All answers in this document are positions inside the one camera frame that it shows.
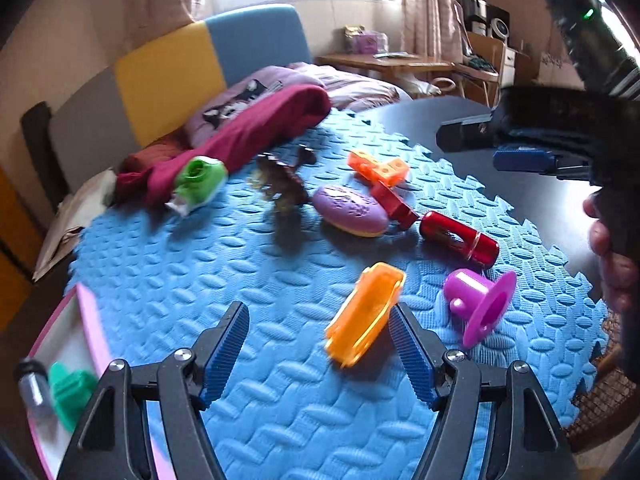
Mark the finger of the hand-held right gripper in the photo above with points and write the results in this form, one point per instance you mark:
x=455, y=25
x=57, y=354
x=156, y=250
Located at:
x=525, y=160
x=465, y=134

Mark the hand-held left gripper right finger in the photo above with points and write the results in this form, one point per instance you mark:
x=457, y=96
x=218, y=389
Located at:
x=410, y=355

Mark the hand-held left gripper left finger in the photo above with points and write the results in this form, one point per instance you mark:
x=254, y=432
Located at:
x=227, y=355

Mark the orange toy bathtub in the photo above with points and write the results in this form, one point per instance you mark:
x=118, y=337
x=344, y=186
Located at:
x=362, y=312

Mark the magenta toy funnel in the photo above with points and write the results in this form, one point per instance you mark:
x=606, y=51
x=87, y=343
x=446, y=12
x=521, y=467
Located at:
x=480, y=305

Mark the red toy capsule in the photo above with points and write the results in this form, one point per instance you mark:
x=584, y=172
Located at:
x=457, y=237

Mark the pink tray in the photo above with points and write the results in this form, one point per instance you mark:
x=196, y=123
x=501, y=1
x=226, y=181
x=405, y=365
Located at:
x=75, y=330

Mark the green toy camera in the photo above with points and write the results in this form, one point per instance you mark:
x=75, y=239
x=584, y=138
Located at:
x=197, y=180

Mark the brown toy dinosaur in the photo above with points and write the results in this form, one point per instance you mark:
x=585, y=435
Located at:
x=287, y=180

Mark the person's right hand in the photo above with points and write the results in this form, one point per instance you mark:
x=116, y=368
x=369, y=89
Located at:
x=607, y=260

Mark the white basket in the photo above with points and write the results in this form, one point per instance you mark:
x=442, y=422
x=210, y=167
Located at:
x=444, y=86

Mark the blue foam mat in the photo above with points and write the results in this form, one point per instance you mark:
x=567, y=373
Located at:
x=225, y=270

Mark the orange toy block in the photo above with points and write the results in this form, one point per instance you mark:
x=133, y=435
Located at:
x=380, y=167

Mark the red toy piece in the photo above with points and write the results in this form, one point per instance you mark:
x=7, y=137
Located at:
x=395, y=205

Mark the wooden desk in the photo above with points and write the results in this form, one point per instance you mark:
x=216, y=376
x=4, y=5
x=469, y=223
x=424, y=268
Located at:
x=390, y=62

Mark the pink bedding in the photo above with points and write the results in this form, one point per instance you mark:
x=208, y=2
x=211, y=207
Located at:
x=350, y=87

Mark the pink toy box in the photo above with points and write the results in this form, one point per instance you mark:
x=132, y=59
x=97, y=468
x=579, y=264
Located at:
x=367, y=41

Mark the purple oval toy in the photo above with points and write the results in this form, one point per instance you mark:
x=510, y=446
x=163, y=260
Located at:
x=350, y=210

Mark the green plastic toy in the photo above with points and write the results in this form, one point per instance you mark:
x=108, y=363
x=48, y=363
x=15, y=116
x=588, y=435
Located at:
x=70, y=392

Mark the grey cylinder bottle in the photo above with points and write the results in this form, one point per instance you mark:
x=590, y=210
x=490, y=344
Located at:
x=34, y=387

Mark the maroon cloth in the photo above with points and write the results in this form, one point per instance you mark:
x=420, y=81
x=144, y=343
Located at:
x=260, y=120

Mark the beige canvas bag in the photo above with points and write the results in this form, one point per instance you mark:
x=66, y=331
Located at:
x=75, y=215

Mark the purple cat pillow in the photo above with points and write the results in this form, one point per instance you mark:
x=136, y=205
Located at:
x=235, y=100

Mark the wooden wardrobe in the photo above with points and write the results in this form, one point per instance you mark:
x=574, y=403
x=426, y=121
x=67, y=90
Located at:
x=17, y=240

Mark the black rolled mat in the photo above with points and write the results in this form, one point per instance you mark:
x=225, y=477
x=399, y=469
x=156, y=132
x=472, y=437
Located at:
x=42, y=145

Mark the multicoloured headboard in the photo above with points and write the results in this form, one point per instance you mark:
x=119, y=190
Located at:
x=165, y=70

